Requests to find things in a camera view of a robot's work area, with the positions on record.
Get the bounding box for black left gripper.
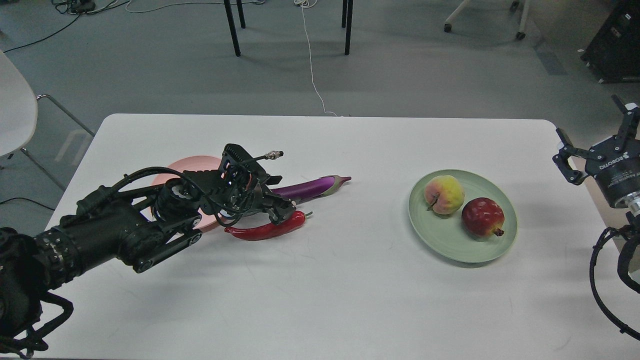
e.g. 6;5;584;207
182;167;297;224

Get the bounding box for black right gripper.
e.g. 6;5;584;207
552;94;640;210

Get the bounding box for purple eggplant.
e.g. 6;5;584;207
271;175;352;204

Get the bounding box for red chili pepper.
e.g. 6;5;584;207
224;210;314;241

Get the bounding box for red pomegranate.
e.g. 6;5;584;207
461;197;505;238

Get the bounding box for yellow pink peach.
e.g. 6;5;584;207
423;175;466;216

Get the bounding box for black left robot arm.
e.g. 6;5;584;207
1;165;296;359

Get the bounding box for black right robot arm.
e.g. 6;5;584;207
552;95;640;340

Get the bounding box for pink plastic plate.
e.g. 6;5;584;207
151;155;221;233

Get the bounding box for black equipment case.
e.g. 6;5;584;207
580;0;640;84

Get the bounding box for white office chair base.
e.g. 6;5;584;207
442;0;533;41

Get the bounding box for black table leg left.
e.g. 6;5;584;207
222;0;246;57

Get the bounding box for black table leg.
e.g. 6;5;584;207
341;0;354;56
222;0;246;57

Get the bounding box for green plastic plate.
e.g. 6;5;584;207
407;169;518;264

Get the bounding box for black table leg right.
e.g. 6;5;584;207
341;0;354;56

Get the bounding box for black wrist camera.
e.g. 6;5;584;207
219;143;284;191

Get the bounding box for white floor cable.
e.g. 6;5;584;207
294;0;339;117

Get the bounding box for black floor cables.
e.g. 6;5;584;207
2;0;131;53

